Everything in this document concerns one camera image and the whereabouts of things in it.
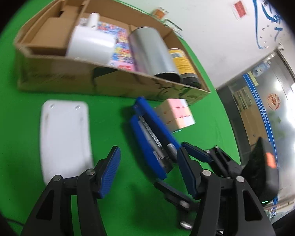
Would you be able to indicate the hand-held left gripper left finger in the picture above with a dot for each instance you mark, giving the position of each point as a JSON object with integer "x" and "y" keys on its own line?
{"x": 110, "y": 169}

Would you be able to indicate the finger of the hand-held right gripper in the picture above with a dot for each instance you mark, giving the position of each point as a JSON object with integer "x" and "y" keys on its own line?
{"x": 198, "y": 152}
{"x": 172, "y": 193}

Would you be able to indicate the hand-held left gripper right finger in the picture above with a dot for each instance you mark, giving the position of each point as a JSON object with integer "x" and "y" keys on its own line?
{"x": 186, "y": 174}

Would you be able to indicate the blue stapler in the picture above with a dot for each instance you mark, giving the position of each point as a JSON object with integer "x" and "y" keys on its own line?
{"x": 152, "y": 120}

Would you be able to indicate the yellow label black jar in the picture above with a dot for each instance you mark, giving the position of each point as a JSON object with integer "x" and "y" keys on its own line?
{"x": 184, "y": 64}

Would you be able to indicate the shallow cardboard box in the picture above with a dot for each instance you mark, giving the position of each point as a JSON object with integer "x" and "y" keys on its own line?
{"x": 64, "y": 78}

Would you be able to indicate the silver metal can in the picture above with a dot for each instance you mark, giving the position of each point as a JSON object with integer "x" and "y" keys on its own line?
{"x": 150, "y": 51}

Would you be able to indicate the white mug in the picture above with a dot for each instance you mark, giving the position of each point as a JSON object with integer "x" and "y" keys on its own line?
{"x": 91, "y": 44}

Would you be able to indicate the pastel puzzle cube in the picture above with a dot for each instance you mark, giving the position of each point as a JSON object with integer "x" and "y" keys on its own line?
{"x": 179, "y": 114}

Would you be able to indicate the white plastic tray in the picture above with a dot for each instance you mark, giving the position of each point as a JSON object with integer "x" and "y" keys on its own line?
{"x": 64, "y": 137}

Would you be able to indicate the glass door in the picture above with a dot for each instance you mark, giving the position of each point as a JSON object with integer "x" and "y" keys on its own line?
{"x": 255, "y": 98}

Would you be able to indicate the colourful printed packet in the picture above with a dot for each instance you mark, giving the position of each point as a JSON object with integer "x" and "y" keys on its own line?
{"x": 120, "y": 49}

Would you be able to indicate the small orange box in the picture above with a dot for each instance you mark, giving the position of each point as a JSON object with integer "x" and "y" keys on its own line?
{"x": 159, "y": 13}

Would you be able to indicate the flat packets near wall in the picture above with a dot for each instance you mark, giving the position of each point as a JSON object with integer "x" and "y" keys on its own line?
{"x": 173, "y": 26}

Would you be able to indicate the red wall sign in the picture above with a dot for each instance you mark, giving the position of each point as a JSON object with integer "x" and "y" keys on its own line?
{"x": 240, "y": 9}

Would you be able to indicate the blue wall decal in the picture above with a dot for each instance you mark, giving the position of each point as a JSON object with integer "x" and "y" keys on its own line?
{"x": 257, "y": 12}

